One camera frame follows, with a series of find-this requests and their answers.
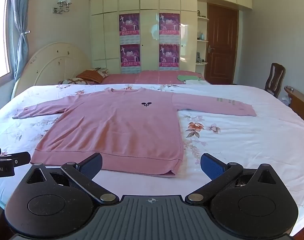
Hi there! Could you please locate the white floral bed sheet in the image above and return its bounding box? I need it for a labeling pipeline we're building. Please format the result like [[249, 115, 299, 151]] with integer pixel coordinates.
[[0, 82, 304, 235]]

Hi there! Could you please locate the cream corner shelf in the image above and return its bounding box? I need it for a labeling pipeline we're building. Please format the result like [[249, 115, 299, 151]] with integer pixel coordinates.
[[196, 0, 209, 66]]

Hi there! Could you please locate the cream round headboard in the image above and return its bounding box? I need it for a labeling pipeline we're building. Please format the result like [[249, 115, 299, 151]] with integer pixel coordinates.
[[11, 42, 93, 99]]

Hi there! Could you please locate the purple wall poster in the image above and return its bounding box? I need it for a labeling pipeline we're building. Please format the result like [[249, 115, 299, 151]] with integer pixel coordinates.
[[159, 43, 180, 67], [120, 44, 141, 67], [159, 12, 180, 36], [119, 13, 140, 37]]

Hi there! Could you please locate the wooden bed footboard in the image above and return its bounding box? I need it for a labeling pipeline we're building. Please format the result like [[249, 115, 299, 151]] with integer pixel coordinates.
[[283, 85, 304, 128]]

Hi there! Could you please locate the brown wooden door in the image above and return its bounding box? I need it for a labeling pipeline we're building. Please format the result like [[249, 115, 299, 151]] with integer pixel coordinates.
[[206, 2, 239, 85]]

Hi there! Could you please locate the pink sweater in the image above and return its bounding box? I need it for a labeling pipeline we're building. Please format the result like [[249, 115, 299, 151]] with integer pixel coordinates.
[[12, 87, 257, 177]]

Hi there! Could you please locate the blue curtain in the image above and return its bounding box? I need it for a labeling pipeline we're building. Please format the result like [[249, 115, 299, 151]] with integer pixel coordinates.
[[10, 0, 30, 80]]

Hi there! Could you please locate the green cloth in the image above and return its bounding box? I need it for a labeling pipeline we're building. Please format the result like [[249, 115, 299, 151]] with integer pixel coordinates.
[[177, 74, 205, 83]]

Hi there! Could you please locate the cream wardrobe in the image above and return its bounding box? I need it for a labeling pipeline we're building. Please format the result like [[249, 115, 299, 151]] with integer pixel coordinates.
[[89, 0, 254, 75]]

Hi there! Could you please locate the orange pillow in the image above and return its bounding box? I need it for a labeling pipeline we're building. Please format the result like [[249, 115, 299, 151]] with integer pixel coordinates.
[[76, 70, 103, 83]]

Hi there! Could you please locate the wall lamp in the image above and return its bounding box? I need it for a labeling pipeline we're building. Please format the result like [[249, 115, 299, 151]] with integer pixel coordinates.
[[52, 0, 73, 15]]

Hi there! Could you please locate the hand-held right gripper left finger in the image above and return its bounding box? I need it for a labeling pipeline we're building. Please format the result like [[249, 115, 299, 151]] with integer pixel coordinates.
[[26, 152, 120, 204]]

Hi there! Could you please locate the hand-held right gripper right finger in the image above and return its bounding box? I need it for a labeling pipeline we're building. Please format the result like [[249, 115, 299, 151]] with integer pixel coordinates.
[[184, 152, 278, 204]]

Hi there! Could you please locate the pink checked bed cover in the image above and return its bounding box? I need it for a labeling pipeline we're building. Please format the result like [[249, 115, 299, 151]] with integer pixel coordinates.
[[101, 70, 210, 85]]

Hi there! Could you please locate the floral pillow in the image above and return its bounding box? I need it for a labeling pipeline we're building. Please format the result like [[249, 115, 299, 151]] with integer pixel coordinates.
[[57, 67, 110, 85]]

